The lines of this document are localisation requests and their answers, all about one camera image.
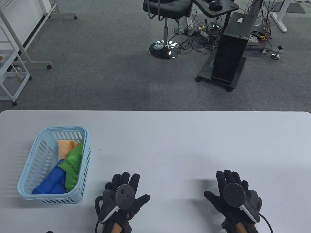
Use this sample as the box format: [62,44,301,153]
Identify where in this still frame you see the person's right hand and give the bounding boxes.
[204,169,263,233]

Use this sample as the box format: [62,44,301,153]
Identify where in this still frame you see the person's left hand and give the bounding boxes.
[98,172,151,233]

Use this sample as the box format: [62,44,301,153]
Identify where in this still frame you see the green rectangular towel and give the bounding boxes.
[58,140,84,192]

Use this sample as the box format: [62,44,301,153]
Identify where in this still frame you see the orange towel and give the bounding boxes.
[57,140,80,162]

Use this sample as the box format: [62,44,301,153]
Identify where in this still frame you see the blue towel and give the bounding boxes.
[32,163,68,194]

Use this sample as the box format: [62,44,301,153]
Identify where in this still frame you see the person's right forearm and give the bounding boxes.
[236,223,256,233]

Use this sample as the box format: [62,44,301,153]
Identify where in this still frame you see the person's left forearm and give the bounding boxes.
[102,222,122,233]

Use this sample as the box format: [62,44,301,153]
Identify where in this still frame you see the light blue plastic basket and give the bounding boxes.
[17,126,91,204]

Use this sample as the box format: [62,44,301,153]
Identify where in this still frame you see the black computer tower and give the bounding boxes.
[211,12,256,85]

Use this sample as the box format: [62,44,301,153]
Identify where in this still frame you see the small metal stand black knob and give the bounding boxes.
[261,45,284,60]

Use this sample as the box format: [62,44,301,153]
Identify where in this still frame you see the white power strip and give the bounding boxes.
[173,27,195,36]

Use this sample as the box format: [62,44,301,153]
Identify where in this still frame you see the white wheeled rack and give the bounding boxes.
[0,23,32,106]

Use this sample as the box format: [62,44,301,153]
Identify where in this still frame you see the white whiteboard stand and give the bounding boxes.
[0,0,78,70]

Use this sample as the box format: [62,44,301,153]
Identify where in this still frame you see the white desk leg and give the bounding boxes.
[270,0,292,33]

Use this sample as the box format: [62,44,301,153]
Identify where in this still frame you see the black rolling desk stand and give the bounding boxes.
[192,0,247,92]

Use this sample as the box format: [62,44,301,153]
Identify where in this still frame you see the black desk column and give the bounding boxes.
[244,0,263,27]

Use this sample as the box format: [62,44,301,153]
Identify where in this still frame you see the black office chair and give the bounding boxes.
[143,0,193,60]

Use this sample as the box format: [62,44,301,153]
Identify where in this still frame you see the dark floor mat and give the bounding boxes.
[285,1,306,14]

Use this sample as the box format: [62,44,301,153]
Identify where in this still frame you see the black round controller white handle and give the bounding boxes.
[223,183,258,223]
[100,184,136,223]

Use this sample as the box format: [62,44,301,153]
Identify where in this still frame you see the black glove cable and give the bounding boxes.
[258,213,273,233]
[95,196,104,233]

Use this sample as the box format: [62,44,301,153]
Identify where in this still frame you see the tangled black floor cables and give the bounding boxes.
[173,15,223,54]

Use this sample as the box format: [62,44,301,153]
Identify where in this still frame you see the tangled coloured wires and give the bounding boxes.
[239,0,276,43]

